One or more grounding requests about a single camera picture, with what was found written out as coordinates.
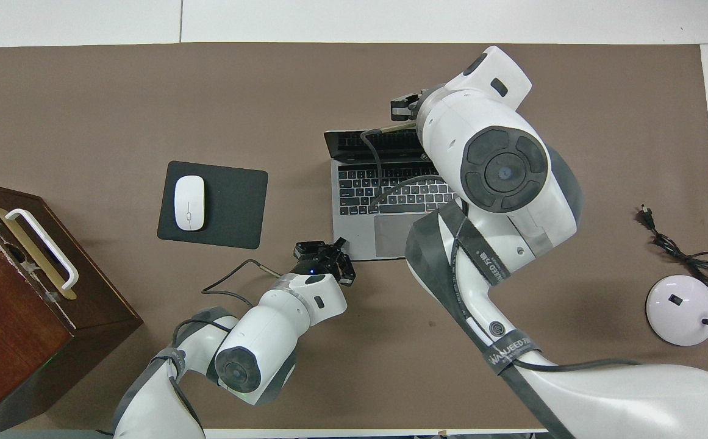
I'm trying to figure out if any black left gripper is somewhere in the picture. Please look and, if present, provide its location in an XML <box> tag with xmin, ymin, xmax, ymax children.
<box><xmin>293</xmin><ymin>238</ymin><xmax>356</xmax><ymax>287</ymax></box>

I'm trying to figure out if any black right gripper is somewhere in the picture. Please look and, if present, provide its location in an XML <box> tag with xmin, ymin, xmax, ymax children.
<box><xmin>390</xmin><ymin>90</ymin><xmax>431</xmax><ymax>122</ymax></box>

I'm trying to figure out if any grey laptop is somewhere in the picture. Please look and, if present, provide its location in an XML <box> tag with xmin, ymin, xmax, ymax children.
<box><xmin>323</xmin><ymin>125</ymin><xmax>461</xmax><ymax>262</ymax></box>

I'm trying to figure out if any brown table mat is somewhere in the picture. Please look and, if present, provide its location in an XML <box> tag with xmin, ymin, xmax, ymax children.
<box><xmin>0</xmin><ymin>43</ymin><xmax>708</xmax><ymax>430</ymax></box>

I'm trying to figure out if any black mouse pad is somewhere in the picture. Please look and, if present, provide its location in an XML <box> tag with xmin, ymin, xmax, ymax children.
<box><xmin>157</xmin><ymin>161</ymin><xmax>269</xmax><ymax>249</ymax></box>

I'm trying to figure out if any white computer mouse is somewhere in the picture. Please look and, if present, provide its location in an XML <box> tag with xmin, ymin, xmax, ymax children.
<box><xmin>174</xmin><ymin>176</ymin><xmax>206</xmax><ymax>232</ymax></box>

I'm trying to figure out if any brown wooden box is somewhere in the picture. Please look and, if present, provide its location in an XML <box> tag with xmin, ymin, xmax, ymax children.
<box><xmin>0</xmin><ymin>178</ymin><xmax>143</xmax><ymax>438</ymax></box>

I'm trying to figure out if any white desk lamp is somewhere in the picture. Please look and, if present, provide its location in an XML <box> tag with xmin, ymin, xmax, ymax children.
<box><xmin>645</xmin><ymin>235</ymin><xmax>708</xmax><ymax>347</ymax></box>

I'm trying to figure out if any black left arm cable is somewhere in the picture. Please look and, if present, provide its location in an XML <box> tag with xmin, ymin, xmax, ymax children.
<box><xmin>170</xmin><ymin>259</ymin><xmax>282</xmax><ymax>427</ymax></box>

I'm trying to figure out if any white box handle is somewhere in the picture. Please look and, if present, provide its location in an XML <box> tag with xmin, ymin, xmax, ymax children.
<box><xmin>5</xmin><ymin>209</ymin><xmax>79</xmax><ymax>290</ymax></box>

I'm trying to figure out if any brass handle plate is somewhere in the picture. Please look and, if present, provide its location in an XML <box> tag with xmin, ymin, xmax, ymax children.
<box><xmin>0</xmin><ymin>207</ymin><xmax>77</xmax><ymax>301</ymax></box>

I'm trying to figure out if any black lamp power cable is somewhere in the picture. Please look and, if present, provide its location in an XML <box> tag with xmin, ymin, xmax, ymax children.
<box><xmin>637</xmin><ymin>206</ymin><xmax>708</xmax><ymax>288</ymax></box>

